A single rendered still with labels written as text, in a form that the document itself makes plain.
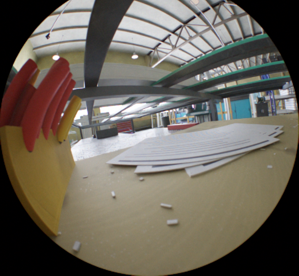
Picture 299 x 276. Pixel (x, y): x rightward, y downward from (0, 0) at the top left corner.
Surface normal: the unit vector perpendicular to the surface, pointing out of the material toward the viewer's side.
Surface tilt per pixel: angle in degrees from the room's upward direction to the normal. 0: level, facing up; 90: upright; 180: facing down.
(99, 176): 0
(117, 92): 90
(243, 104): 90
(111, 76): 90
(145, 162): 0
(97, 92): 90
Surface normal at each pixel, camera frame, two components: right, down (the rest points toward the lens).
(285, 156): -0.17, -0.98
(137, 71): 0.55, -0.05
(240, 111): -0.83, 0.17
